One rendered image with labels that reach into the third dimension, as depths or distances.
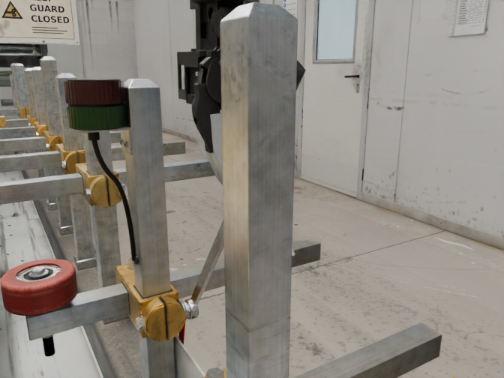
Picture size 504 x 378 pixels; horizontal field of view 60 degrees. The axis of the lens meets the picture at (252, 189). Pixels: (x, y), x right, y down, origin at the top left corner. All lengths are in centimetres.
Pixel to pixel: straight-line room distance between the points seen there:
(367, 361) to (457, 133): 292
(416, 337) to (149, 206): 34
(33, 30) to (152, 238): 257
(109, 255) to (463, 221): 288
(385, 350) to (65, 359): 61
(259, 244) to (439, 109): 317
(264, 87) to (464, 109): 307
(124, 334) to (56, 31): 244
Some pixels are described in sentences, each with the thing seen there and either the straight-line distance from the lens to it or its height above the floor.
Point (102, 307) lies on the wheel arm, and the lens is 60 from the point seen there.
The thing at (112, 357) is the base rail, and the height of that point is 70.
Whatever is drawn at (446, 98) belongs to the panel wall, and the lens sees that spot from 339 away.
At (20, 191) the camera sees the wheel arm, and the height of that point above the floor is 95.
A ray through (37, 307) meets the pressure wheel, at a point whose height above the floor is 88.
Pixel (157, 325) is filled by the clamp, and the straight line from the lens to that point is 55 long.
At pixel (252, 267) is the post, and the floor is 101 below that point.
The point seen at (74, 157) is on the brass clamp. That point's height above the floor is 96.
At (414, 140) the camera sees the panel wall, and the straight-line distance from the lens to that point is 357.
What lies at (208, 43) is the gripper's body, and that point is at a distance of 49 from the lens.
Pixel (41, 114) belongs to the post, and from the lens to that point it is 149.
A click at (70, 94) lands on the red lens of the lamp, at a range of 49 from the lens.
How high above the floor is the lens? 114
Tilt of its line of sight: 15 degrees down
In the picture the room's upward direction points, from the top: straight up
